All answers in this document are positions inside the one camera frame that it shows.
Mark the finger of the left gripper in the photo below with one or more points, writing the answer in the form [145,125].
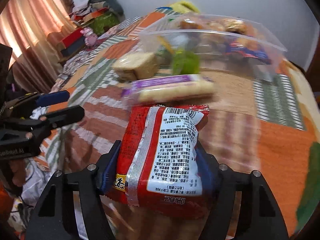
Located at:
[60,118]
[31,101]

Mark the pink plush toy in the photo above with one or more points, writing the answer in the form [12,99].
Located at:
[90,36]

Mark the clear plastic storage bin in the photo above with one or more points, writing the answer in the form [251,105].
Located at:
[223,43]

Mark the green pea snack bag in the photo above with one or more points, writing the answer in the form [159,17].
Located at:
[185,62]

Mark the pink window curtain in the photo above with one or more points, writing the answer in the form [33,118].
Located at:
[33,29]

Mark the beige cake block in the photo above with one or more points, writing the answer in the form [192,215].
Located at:
[136,66]

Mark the clutter pile with boxes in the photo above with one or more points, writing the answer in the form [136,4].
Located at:
[100,15]

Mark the red snack packet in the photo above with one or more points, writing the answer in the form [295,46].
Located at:
[156,166]

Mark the purple wafer biscuit pack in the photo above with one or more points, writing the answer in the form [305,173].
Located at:
[167,89]

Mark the patchwork bedspread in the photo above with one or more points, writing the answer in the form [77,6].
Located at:
[250,124]

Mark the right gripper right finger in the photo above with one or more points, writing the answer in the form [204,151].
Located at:
[260,216]

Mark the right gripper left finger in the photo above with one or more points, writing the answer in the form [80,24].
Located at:
[54,214]

